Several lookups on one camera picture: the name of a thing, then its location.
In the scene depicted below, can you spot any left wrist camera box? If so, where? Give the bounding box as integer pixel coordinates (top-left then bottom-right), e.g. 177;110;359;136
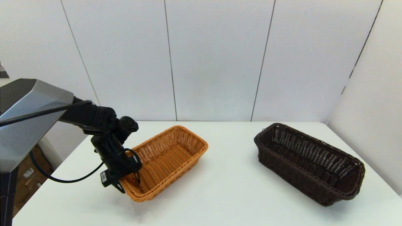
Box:
100;170;114;188

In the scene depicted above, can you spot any brown cardboard box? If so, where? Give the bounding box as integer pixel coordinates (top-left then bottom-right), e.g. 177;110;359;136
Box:
13;179;48;217
30;145;47;167
17;160;52;189

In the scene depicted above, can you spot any dark brown wicker basket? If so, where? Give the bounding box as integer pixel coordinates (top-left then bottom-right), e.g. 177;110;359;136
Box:
254;123;366;207

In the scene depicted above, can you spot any orange wicker basket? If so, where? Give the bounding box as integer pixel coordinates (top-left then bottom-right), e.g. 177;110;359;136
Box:
119;125;209;202

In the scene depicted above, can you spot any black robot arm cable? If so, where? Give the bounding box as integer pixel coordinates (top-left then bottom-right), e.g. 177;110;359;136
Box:
0;100;142;184

